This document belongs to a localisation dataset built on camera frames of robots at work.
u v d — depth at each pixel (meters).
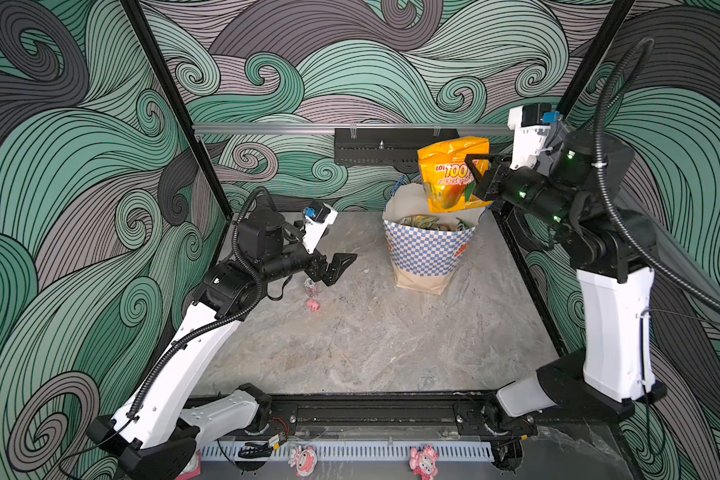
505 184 0.44
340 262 0.52
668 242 0.60
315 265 0.53
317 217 0.50
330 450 0.70
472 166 0.51
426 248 0.83
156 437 0.35
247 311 0.40
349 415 0.76
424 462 0.65
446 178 0.54
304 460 0.65
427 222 0.94
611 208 0.32
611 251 0.32
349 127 0.93
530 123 0.40
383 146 0.90
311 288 0.92
